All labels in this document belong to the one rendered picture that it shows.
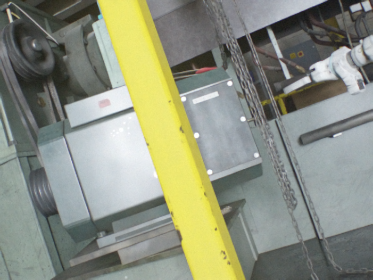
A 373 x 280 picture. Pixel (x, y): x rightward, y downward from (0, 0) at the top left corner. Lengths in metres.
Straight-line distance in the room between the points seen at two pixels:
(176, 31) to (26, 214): 1.12
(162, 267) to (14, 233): 0.70
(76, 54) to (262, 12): 1.00
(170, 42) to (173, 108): 1.08
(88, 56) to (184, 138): 1.32
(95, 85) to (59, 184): 0.85
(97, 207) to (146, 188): 0.18
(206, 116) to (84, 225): 0.57
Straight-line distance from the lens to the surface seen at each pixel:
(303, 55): 6.45
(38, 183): 1.49
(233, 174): 1.30
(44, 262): 1.64
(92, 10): 3.08
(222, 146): 1.27
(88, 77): 2.02
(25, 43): 1.81
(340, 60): 1.08
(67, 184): 1.31
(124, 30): 0.93
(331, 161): 1.72
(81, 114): 1.31
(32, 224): 1.62
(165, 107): 0.86
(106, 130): 1.28
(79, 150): 1.30
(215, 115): 1.28
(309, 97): 4.48
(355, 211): 1.77
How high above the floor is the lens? 0.53
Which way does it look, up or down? 5 degrees up
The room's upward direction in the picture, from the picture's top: 20 degrees counter-clockwise
